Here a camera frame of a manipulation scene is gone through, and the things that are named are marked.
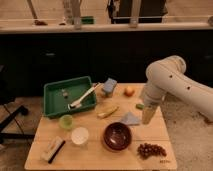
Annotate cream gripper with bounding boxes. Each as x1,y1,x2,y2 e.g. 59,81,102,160
142,104,158,125

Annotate blue sponge block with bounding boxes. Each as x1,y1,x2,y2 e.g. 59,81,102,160
102,78,117,97

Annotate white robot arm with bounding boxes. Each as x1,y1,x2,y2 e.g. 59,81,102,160
141,55,213,124

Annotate orange round fruit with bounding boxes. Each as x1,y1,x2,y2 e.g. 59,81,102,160
124,86,135,97

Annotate dark red bowl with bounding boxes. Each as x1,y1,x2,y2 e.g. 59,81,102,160
102,122,132,152

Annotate green pepper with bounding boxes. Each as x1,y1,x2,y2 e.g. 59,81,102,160
136,104,144,110

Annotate green plastic tray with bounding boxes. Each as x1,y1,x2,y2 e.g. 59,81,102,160
43,76,97,118

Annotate white paper cup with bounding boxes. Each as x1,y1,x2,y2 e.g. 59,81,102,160
71,127,89,146

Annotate bunch of dark grapes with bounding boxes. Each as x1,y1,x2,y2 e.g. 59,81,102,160
137,143,167,159

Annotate green plastic cup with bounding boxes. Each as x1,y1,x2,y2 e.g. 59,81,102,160
59,115,73,130

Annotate wooden folding table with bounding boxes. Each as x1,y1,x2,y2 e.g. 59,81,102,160
25,83,177,171

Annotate black office chair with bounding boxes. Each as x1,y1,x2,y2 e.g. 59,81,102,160
0,65,34,144

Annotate grey folded cloth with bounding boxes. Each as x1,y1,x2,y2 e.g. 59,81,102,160
120,112,140,126

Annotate white brush black handle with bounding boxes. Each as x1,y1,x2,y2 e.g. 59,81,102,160
41,136,65,163

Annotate small object in tray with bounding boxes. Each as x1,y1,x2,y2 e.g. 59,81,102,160
62,89,68,99

